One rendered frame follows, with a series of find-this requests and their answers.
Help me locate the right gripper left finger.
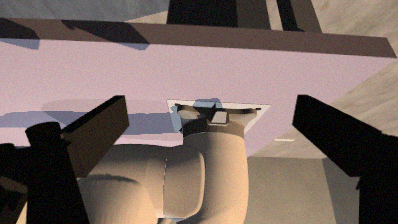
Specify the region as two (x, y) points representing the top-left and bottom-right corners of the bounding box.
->
(0, 95), (130, 224)

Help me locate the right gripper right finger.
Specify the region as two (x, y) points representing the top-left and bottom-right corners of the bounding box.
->
(292, 95), (398, 224)

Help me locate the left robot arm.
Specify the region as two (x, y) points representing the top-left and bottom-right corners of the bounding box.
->
(157, 218), (171, 224)

